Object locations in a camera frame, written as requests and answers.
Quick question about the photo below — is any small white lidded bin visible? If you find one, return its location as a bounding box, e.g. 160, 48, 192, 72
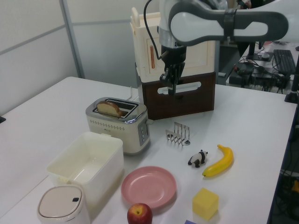
36, 184, 91, 224

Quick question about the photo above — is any cream silver toaster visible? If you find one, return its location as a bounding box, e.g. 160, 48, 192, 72
85, 97, 151, 155

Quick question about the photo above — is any cream toy cabinet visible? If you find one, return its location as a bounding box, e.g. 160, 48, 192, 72
129, 7, 216, 84

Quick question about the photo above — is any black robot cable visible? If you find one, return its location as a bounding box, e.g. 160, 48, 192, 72
143, 0, 164, 59

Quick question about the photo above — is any black keyboard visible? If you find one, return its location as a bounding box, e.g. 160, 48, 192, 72
272, 49, 296, 76

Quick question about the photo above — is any pink plate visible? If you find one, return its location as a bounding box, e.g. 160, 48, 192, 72
121, 166, 177, 209

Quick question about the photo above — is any yellow sponge cube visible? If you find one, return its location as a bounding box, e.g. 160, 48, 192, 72
192, 187, 219, 220

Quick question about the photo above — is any black monitor stand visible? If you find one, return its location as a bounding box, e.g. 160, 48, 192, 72
246, 41, 273, 62

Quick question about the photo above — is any cream plastic storage box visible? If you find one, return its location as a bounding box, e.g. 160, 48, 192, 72
46, 132, 125, 203

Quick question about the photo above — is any red apple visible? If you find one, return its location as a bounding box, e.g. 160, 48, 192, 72
127, 203, 153, 224

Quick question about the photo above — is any dark brown wooden crate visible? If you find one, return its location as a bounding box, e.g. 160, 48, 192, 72
141, 72, 216, 121

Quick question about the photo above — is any metal toast rack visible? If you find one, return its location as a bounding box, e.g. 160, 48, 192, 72
165, 122, 192, 146

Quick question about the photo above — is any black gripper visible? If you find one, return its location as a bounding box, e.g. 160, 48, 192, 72
159, 43, 188, 96

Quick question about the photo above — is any toy panda figure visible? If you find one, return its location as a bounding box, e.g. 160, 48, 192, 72
188, 149, 209, 168

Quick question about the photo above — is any toasted bread slice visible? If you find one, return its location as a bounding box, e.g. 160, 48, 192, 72
96, 100, 123, 117

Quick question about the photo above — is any white toaster power cord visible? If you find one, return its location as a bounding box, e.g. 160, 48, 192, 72
128, 86, 140, 101

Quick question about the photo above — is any yellow banana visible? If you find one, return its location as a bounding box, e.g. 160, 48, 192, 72
202, 144, 234, 179

